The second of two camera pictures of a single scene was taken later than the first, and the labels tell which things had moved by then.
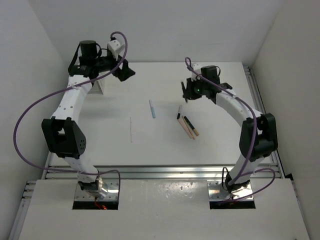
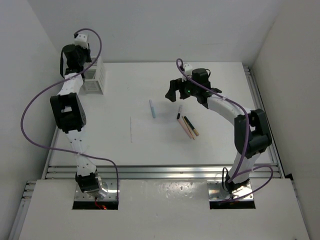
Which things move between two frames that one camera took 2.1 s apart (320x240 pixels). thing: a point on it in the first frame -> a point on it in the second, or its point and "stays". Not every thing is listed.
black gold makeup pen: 195,131 stays
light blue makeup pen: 153,111 stays
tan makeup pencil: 188,128 stays
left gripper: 123,73 -> 87,51
